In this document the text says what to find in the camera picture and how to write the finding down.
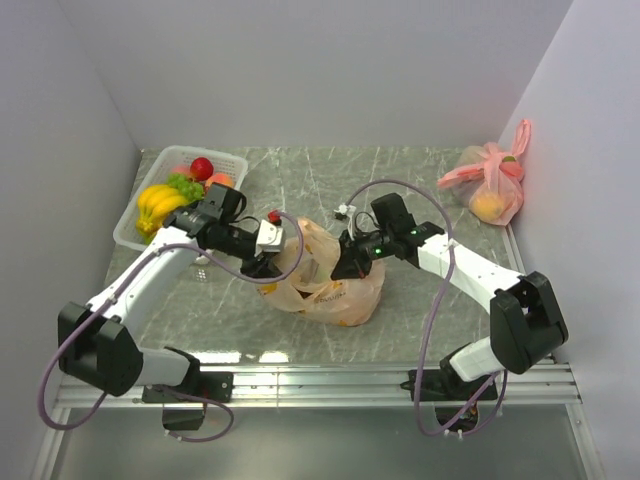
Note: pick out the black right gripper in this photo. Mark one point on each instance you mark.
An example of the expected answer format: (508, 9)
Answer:
(352, 264)

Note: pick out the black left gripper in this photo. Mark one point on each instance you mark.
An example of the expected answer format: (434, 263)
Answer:
(266, 267)

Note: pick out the translucent orange plastic bag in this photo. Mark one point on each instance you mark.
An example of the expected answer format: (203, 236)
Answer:
(310, 292)

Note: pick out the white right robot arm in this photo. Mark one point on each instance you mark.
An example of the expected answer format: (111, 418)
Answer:
(526, 323)

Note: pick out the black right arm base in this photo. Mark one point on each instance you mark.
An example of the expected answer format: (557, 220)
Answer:
(465, 419)

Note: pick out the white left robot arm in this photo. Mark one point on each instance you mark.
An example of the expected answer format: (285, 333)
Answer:
(96, 340)

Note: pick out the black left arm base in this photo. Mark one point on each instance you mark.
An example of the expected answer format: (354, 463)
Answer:
(184, 407)

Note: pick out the fake peach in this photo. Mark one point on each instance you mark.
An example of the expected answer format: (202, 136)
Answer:
(221, 179)

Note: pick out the fake green grape bunch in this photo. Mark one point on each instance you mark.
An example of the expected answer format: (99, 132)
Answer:
(186, 186)

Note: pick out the fake red apple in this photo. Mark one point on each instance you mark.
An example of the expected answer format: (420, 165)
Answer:
(201, 169)

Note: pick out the fake yellow banana bunch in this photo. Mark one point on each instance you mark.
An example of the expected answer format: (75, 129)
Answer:
(155, 204)

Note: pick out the pink tied fruit bag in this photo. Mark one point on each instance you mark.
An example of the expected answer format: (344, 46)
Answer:
(487, 179)

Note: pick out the white plastic fruit basket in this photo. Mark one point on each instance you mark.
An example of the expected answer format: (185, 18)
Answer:
(125, 233)

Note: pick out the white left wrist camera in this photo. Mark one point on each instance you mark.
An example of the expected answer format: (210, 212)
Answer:
(270, 238)

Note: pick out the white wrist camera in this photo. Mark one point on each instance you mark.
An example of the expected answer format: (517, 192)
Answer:
(344, 212)
(270, 238)

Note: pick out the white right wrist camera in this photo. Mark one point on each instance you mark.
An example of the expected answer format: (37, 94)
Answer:
(344, 212)

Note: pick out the aluminium table edge rail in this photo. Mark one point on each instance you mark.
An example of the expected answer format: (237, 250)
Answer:
(342, 421)

